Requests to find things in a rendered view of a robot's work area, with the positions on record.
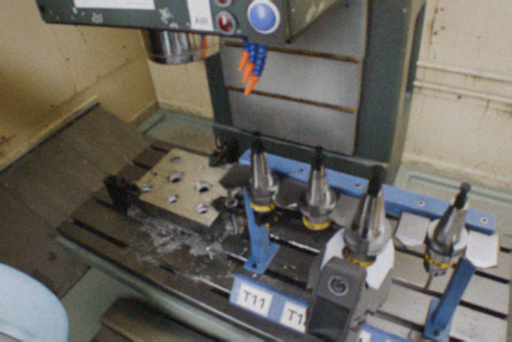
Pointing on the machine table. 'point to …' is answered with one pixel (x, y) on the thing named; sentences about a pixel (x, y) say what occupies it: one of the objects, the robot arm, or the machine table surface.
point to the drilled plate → (181, 212)
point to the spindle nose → (178, 47)
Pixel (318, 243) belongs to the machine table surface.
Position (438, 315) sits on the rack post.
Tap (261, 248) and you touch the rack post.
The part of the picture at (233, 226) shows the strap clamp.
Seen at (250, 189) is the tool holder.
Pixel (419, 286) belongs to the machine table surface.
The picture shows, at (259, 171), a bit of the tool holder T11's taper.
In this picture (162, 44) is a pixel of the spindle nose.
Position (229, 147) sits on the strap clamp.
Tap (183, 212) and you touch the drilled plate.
